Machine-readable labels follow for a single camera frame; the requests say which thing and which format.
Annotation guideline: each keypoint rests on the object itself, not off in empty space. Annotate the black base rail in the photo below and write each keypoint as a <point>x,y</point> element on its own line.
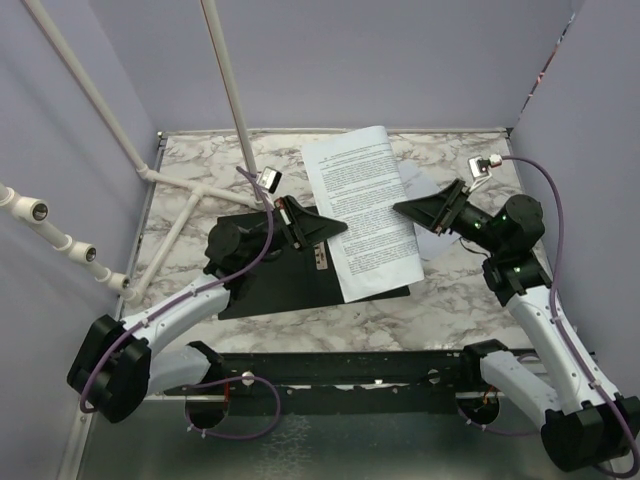
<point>255,384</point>

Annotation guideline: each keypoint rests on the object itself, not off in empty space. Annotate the white folder black inside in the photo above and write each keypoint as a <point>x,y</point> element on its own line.
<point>285,280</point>

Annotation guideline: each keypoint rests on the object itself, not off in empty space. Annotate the printed paper sheet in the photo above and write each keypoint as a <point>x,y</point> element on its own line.
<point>355,179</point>

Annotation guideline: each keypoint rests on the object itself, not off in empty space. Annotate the metal folder clip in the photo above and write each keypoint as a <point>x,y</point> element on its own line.
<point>320,255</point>

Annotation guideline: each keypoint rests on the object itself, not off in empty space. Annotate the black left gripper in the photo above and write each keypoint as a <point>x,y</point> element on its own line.
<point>302,228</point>

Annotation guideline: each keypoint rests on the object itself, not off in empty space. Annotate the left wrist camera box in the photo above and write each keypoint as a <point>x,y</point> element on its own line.
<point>269,179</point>

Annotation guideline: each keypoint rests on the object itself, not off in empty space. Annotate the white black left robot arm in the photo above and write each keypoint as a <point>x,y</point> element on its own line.
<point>114,369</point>

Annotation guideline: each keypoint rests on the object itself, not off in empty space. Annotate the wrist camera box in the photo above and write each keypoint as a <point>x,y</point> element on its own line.
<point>269,179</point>
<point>481,169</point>

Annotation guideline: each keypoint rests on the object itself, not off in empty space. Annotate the aluminium rail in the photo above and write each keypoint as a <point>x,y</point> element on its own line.
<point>571,376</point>

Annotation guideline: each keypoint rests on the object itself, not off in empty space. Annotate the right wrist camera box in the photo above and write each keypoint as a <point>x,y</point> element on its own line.
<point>481,169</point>

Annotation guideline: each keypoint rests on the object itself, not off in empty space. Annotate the white pipe frame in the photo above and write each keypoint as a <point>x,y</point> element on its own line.
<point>77,156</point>

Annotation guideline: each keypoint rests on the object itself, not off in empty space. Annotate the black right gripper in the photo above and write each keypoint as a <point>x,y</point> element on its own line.
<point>438,211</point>

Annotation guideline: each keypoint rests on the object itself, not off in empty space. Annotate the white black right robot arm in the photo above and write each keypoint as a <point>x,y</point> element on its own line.
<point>582,417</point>

